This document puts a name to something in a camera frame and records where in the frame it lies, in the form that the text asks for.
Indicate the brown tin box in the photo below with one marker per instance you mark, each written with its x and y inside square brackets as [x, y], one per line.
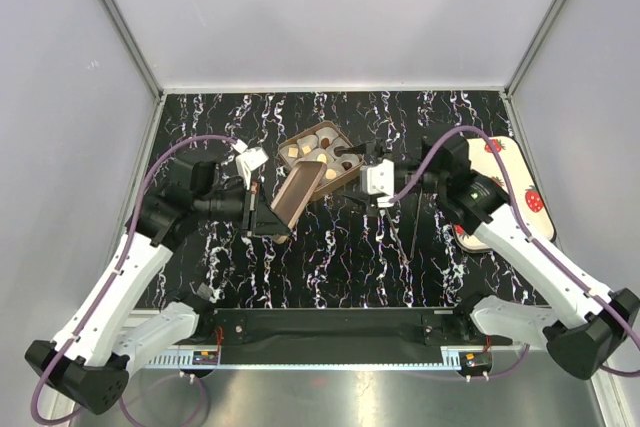
[341, 169]

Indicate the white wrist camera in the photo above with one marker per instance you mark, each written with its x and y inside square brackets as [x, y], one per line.
[248, 160]
[378, 181]

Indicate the white paper cup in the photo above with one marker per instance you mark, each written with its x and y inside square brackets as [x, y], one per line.
[309, 141]

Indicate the brown tin lid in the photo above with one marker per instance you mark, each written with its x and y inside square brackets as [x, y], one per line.
[296, 192]

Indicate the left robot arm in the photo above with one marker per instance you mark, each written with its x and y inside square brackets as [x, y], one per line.
[90, 360]

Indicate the white cable duct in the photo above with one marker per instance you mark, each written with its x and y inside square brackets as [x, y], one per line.
[185, 359]

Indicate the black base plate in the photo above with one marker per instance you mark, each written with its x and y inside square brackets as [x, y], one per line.
[337, 338]

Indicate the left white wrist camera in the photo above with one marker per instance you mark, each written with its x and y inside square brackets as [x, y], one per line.
[248, 160]

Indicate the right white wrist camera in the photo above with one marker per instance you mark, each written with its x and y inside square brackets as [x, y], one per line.
[378, 181]

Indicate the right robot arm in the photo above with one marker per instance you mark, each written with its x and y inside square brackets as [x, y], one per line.
[584, 321]

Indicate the silver metal tongs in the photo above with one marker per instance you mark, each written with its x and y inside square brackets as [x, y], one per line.
[404, 227]

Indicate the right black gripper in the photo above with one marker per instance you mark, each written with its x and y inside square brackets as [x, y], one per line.
[369, 148]

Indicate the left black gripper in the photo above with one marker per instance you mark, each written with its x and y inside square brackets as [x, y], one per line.
[259, 218]

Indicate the strawberry pattern tray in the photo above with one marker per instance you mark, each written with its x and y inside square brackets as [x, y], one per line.
[528, 197]

